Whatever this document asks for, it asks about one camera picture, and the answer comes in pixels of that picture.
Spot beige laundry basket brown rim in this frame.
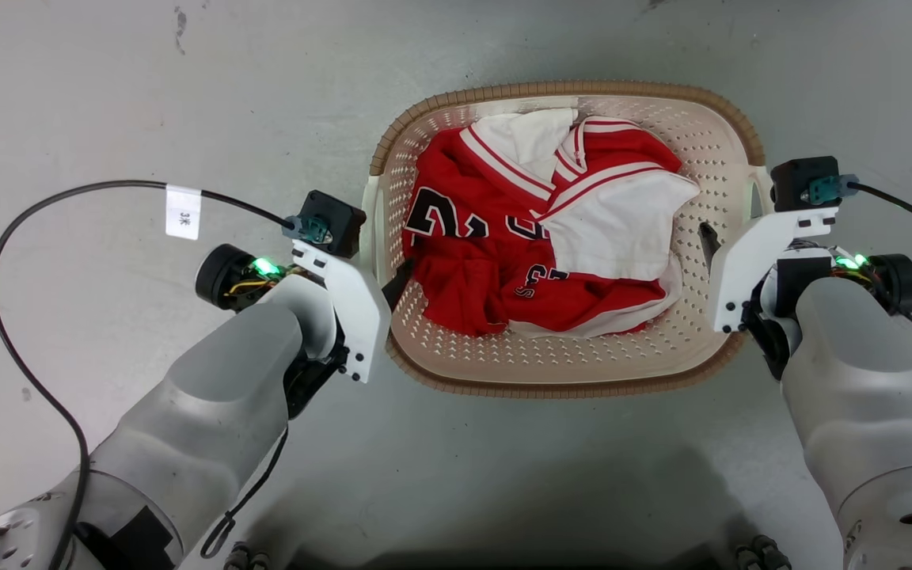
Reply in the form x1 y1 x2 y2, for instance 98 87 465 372
361 79 767 399

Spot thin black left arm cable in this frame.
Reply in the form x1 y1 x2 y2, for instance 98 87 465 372
200 426 290 561

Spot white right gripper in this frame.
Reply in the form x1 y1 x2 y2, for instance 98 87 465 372
697 207 839 382

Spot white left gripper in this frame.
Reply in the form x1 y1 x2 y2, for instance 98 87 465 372
285 240 418 420

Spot red and white jersey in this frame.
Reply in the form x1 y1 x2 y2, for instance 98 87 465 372
403 108 701 340

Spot black right camera cable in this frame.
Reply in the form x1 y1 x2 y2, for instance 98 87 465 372
846 181 912 228

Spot white paper cable tag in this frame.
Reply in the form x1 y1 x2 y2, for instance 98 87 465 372
165 184 203 241

